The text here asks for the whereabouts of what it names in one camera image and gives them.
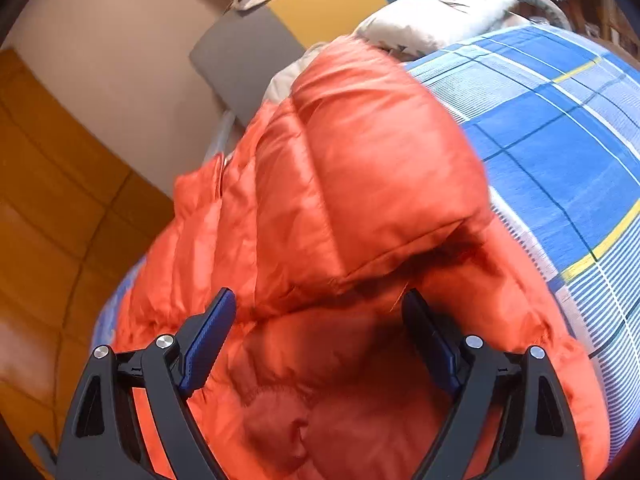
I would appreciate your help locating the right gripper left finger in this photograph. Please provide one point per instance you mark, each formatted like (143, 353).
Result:
(102, 437)

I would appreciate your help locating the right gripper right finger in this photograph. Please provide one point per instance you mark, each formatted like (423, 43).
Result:
(536, 436)

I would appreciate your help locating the orange puffer jacket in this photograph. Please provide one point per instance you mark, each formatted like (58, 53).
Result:
(356, 188)

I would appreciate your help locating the wooden wardrobe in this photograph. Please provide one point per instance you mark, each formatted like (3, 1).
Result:
(75, 219)

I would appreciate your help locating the blue plaid bed sheet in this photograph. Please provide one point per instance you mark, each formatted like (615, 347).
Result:
(554, 119)

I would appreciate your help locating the beige quilted jacket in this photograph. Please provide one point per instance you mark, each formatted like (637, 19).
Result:
(280, 85)

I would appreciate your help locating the white printed pillow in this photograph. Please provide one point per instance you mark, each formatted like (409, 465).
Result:
(410, 29)

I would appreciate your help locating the grey yellow blue headboard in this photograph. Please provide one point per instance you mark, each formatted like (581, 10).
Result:
(243, 50)

